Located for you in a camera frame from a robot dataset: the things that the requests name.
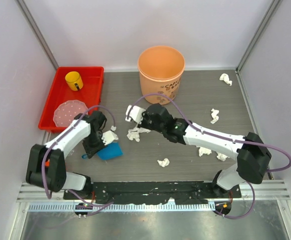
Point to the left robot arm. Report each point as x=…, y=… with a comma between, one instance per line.
x=55, y=177

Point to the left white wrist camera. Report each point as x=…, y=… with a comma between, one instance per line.
x=109, y=137

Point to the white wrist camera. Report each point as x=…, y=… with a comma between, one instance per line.
x=109, y=137
x=134, y=114

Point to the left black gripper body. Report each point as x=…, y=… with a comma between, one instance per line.
x=93, y=143

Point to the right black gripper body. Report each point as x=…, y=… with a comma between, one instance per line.
x=147, y=122

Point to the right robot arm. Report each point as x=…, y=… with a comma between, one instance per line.
x=252, y=158

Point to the paper scrap far right corner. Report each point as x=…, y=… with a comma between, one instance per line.
x=226, y=79

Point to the blue plastic dustpan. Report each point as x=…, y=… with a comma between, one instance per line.
x=111, y=151

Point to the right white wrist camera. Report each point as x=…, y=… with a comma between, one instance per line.
x=134, y=114

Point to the red plastic tray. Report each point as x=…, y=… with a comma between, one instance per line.
x=93, y=80

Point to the orange plastic waste bin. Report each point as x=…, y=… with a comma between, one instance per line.
x=160, y=71

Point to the yellow mug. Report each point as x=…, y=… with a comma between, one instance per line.
x=74, y=81

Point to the orange plastic bowl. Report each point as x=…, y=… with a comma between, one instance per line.
x=47, y=163

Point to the paper scrap under right arm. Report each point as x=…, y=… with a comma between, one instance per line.
x=221, y=157

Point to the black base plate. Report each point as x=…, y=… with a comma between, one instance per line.
x=151, y=193

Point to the paper scrap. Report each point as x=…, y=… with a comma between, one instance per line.
x=214, y=115
x=204, y=151
x=163, y=163
x=134, y=133

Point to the pink dotted plate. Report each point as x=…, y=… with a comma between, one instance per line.
x=66, y=112

